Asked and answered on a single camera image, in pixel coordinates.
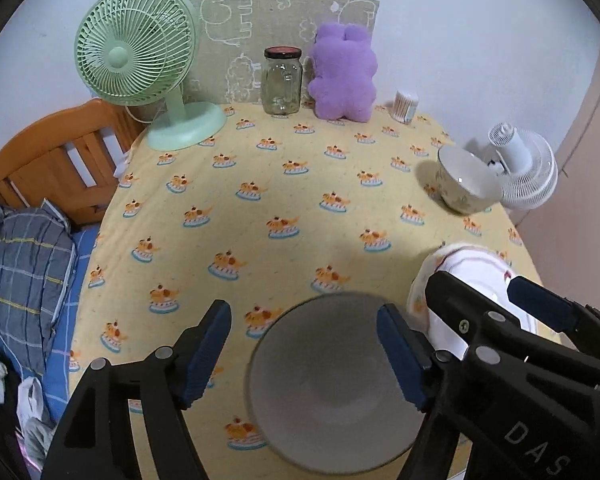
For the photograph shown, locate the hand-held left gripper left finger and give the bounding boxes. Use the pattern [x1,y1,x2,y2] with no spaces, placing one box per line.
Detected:
[40,299,233,480]

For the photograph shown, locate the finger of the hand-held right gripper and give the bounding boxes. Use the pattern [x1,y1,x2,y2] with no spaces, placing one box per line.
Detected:
[424,270,532,362]
[507,275,600,357]

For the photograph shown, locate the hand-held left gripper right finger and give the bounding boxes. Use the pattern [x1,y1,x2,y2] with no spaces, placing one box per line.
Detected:
[376,303,462,480]

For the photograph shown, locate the white plate with red print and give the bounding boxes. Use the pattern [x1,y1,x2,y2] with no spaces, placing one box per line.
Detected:
[427,246,540,356]

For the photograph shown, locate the white plate with orange flowers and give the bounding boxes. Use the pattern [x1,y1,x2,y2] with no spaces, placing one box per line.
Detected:
[406,241,513,331]

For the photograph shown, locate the large grey bowl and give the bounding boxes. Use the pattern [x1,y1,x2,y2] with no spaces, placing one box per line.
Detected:
[247,290,431,476]

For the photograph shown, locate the small floral bowl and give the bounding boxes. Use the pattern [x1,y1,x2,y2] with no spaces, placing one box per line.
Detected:
[436,146,503,216]

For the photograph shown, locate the white standing fan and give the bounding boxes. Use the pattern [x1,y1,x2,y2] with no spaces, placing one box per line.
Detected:
[482,122,559,212]

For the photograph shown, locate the beige door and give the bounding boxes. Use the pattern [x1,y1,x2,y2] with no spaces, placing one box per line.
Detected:
[517,35,600,331]

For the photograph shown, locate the blue bed sheet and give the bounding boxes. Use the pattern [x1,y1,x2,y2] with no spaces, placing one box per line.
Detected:
[40,225,101,411]

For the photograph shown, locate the yellow printed tablecloth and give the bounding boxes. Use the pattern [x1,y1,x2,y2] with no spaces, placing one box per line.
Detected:
[67,102,543,480]

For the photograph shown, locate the pile of clothes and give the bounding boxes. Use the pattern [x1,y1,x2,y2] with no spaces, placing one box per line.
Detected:
[0,335,56,480]

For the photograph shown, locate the cotton swab container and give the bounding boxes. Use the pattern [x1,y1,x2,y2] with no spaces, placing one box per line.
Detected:
[392,91,420,123]

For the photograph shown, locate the grey plaid pillow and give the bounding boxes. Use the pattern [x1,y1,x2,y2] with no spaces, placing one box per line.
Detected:
[0,199,77,376]

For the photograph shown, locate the purple plush toy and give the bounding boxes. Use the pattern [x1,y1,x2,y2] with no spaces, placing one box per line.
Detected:
[307,22,378,123]

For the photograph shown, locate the wooden headboard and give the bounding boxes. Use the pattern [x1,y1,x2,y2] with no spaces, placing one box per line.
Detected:
[0,99,148,226]

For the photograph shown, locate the glass jar with black lid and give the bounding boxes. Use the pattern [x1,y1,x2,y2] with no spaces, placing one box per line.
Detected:
[261,46,303,116]

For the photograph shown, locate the green desk fan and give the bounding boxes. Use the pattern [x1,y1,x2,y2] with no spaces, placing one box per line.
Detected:
[75,0,227,152]

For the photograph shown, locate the green patterned wall poster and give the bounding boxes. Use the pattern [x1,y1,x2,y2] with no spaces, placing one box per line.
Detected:
[182,0,383,106]

